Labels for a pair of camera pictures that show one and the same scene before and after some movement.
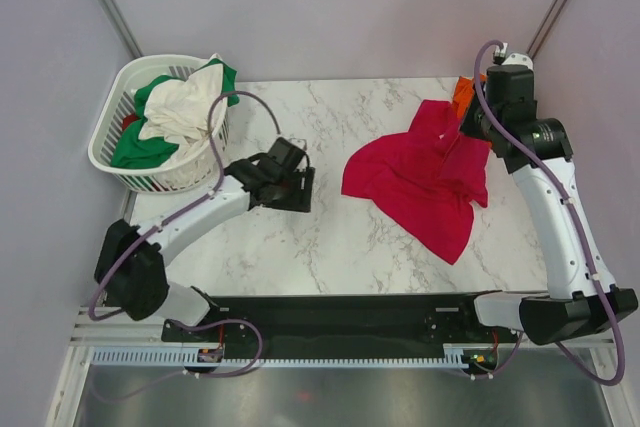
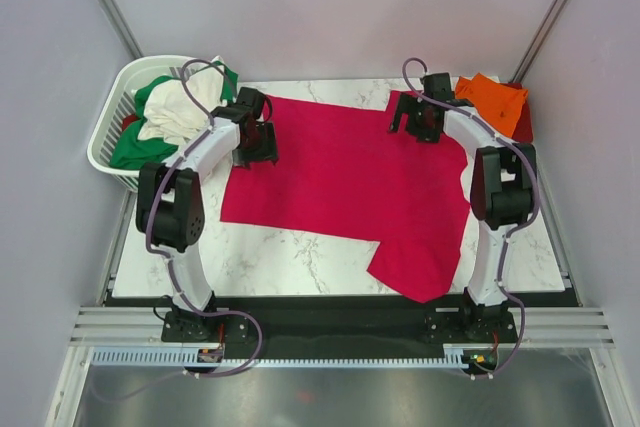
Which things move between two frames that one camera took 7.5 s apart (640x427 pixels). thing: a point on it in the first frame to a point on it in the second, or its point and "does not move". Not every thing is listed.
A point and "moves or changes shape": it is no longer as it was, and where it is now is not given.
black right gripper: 469,127 to 409,104
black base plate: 344,323 does not move
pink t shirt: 427,179 moves or changes shape
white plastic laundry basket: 196,170 does not move
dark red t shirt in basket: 127,120 does not move
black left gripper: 300,199 to 268,151
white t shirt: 178,112 does not move
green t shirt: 135,152 does not move
